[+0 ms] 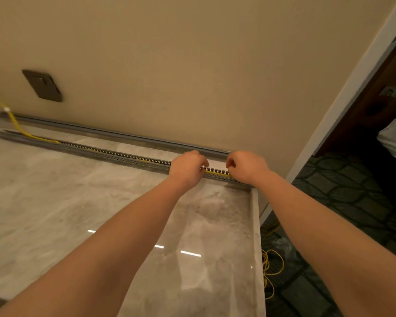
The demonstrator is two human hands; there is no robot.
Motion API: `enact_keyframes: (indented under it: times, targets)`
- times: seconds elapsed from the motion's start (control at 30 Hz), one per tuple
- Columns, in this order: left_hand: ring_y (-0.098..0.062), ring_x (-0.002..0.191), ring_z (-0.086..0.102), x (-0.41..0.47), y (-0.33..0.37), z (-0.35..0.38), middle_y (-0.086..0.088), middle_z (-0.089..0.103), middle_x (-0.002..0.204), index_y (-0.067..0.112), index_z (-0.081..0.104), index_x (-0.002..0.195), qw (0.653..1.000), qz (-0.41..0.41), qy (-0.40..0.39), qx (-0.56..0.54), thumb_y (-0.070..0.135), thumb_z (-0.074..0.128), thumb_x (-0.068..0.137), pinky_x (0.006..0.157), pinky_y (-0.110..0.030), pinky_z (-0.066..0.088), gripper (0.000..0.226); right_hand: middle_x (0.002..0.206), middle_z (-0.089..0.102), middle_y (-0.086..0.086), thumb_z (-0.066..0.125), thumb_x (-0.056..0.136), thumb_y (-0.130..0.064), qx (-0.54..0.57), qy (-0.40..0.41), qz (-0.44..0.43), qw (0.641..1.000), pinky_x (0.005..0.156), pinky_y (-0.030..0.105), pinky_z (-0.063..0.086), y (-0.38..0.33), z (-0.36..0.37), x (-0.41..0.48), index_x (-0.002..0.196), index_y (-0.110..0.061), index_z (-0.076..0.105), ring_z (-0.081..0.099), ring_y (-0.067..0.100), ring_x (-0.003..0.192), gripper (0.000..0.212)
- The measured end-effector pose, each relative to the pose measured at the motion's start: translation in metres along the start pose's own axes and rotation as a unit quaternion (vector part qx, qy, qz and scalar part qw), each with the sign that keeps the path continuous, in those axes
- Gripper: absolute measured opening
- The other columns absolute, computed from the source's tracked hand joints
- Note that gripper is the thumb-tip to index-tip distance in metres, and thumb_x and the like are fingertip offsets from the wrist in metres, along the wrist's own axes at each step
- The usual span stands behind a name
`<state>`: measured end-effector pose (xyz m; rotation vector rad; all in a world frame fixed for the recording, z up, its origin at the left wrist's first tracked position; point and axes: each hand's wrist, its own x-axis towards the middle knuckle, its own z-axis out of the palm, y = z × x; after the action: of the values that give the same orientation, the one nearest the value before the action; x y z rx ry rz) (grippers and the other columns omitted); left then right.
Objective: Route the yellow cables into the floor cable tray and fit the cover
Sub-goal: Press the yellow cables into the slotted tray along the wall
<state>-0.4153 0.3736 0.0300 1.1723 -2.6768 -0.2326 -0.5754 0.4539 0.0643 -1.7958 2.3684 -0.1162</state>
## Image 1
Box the person's left hand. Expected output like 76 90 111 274
169 150 210 189

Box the person's right hand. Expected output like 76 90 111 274
226 151 272 186

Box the grey slotted cable duct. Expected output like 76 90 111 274
0 130 252 187

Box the person's right forearm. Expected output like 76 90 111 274
250 170 396 317

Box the person's left forearm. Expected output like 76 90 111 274
0 176 202 317

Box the clear plastic bag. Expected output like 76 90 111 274
270 236 299 263

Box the dark brown wooden door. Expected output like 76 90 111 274
315 39 396 158

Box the grey cable duct cover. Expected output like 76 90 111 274
0 112 232 159

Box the coiled yellow cable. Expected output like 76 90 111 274
260 223 285 300

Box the white door frame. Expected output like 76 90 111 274
259 0 396 225

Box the dark wall switch plate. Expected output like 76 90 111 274
22 69 63 103

